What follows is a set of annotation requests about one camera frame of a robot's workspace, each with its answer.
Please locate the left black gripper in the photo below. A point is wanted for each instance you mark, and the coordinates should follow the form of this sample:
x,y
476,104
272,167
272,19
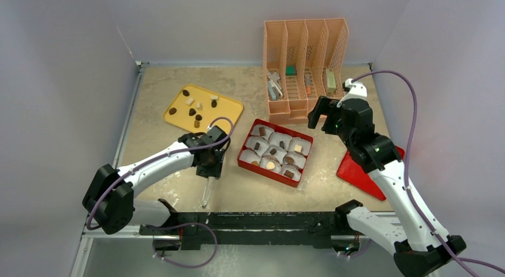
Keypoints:
x,y
214,171

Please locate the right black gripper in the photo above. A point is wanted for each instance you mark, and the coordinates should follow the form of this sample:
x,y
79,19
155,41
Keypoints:
x,y
329,112

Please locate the metal tongs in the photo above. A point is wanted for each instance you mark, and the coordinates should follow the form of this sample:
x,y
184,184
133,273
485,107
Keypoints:
x,y
208,190

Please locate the red box lid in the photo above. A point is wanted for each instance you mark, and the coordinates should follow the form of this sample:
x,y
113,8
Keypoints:
x,y
350,172

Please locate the cream heart chocolate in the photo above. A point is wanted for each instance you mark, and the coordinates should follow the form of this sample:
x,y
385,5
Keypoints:
x,y
270,165

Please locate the round dark chocolate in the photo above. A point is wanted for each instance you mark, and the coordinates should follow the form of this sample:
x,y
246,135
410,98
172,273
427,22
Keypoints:
x,y
289,160

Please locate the ridged milk chocolate bar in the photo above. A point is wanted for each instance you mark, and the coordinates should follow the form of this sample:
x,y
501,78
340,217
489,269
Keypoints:
x,y
289,174

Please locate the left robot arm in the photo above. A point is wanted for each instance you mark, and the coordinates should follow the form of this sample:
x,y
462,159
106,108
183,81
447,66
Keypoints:
x,y
110,197

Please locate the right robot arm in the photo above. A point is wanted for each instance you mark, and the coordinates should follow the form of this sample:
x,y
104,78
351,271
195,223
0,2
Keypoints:
x,y
420,245

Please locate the red chocolate box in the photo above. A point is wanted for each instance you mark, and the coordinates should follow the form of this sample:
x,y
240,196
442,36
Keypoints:
x,y
275,134

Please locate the beige box in organizer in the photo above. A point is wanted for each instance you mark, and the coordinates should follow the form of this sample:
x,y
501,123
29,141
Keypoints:
x,y
330,82

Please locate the yellow tray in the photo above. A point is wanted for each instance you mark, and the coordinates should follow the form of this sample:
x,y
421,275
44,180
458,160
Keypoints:
x,y
195,112

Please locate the orange marker in organizer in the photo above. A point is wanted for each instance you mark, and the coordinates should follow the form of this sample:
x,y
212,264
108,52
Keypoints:
x,y
307,82

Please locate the peach desk organizer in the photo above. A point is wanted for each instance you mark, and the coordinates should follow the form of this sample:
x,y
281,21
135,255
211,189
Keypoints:
x,y
311,46

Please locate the green block in organizer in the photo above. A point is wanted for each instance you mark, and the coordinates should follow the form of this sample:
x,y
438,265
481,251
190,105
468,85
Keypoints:
x,y
290,71

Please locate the stapler in organizer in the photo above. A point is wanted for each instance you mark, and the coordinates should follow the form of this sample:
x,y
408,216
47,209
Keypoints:
x,y
273,83

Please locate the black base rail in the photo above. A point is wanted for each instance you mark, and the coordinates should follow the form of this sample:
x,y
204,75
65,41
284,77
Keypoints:
x,y
318,229

